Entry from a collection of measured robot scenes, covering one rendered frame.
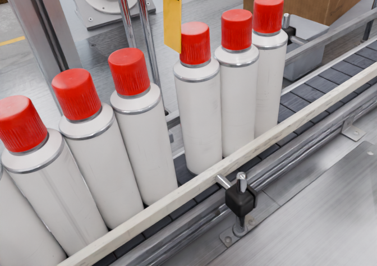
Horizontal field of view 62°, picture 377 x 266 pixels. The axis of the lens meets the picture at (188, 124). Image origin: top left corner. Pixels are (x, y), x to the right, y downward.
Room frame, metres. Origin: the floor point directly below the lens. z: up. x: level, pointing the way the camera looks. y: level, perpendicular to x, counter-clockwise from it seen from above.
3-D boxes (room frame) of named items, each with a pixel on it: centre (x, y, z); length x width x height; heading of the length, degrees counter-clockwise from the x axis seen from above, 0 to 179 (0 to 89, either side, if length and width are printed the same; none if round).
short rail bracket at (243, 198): (0.22, -0.05, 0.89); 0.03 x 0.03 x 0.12; 31
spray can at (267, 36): (0.35, -0.11, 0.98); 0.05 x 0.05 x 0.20
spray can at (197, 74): (0.30, -0.02, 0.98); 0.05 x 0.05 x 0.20
